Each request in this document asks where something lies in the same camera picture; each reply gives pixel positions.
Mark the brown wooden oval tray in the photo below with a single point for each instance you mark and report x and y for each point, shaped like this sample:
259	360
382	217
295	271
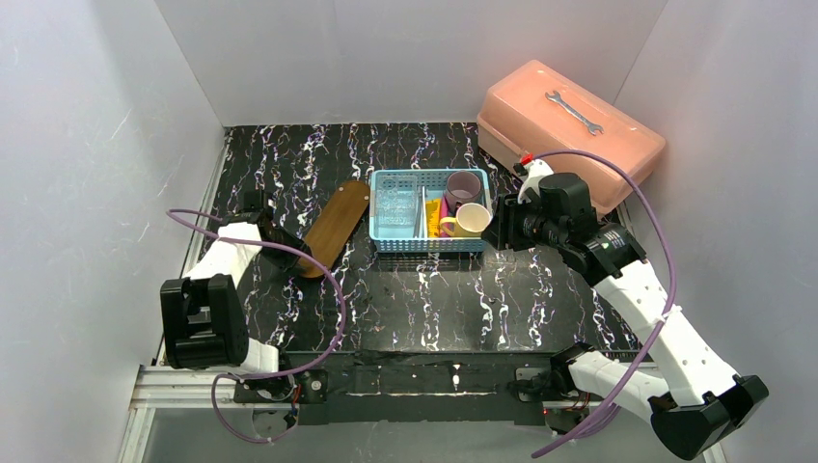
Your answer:
337	222

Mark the pink toothpaste tube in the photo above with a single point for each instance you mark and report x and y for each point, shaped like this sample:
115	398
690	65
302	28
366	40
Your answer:
444	214

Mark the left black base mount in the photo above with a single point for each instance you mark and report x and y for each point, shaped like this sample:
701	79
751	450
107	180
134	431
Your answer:
307	387

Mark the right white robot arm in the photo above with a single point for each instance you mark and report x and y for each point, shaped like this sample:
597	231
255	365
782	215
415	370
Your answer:
698	399

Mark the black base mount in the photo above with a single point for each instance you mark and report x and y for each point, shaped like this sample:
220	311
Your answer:
532	384
307	387

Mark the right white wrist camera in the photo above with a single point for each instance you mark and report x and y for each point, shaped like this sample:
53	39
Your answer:
532	170

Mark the grey toothbrush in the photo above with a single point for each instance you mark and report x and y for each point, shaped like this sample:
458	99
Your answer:
420	231

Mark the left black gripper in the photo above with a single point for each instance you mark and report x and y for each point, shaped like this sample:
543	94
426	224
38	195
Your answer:
281	241

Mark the light blue plastic basket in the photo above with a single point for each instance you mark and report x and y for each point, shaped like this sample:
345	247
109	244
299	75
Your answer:
401	239

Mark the aluminium frame rail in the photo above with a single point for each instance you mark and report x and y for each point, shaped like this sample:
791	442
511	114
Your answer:
163	387

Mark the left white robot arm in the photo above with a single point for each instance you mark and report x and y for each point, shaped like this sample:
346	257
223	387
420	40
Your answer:
203	319

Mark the silver open-end wrench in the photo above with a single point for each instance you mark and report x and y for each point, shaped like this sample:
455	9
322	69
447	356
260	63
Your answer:
593	128

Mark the yellow toothpaste tube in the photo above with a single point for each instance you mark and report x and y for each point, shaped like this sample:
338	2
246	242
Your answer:
432	217

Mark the pink plastic toolbox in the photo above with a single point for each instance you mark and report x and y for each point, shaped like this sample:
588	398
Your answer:
517	119

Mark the purple translucent cup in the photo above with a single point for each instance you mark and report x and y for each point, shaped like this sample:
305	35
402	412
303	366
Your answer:
462	187

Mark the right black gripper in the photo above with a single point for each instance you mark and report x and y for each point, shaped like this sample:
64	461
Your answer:
504	222

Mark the cream yellow mug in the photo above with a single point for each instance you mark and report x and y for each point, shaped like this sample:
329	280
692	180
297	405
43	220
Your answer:
469	221

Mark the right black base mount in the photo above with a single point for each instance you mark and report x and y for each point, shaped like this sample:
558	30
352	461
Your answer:
532	384

